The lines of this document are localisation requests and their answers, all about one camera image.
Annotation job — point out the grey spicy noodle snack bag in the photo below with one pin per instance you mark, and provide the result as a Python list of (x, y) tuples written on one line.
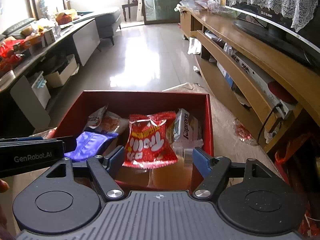
[(113, 123)]

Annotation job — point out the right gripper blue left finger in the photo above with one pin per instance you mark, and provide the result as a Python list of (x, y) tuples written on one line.
[(114, 161)]

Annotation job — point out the red cardboard box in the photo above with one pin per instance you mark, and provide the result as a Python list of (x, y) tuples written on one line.
[(178, 176)]

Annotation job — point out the white paper bag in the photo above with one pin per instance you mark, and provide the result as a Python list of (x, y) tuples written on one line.
[(194, 46)]

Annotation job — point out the floral beige tablecloth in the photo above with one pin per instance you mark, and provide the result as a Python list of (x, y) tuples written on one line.
[(149, 214)]

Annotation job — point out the grey sofa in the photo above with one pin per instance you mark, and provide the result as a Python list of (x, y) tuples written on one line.
[(107, 22)]

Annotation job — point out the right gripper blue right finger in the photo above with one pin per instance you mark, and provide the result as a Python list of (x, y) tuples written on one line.
[(202, 161)]

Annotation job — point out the glass sliding door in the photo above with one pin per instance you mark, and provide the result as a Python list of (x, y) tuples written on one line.
[(160, 11)]

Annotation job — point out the wooden TV console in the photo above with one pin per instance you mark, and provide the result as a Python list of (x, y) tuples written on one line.
[(274, 96)]

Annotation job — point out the yellow waffle snack bag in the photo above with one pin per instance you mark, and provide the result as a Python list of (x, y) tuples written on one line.
[(170, 132)]

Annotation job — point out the silver chicken gizzard snack bag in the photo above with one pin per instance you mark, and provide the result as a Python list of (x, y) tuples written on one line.
[(95, 119)]

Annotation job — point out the red plastic bag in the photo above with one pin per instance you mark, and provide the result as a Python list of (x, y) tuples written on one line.
[(9, 60)]

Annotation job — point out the black television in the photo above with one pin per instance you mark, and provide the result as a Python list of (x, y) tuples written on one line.
[(275, 30)]

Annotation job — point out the red Korean snack bag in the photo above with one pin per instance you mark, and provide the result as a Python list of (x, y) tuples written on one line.
[(147, 146)]

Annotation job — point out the dark long side table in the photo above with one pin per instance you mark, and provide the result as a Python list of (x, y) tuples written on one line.
[(21, 111)]

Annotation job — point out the purple snack bag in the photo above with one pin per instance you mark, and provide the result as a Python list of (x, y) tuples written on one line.
[(90, 144)]

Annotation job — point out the cardboard box under table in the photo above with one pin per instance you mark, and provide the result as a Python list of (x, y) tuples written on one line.
[(62, 72)]

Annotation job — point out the white storage bin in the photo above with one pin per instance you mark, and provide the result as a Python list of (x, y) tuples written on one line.
[(39, 86)]

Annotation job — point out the white Kaprons wafer pack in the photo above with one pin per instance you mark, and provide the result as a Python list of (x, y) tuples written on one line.
[(187, 132)]

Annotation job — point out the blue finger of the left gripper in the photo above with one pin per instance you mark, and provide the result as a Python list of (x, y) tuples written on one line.
[(30, 138)]

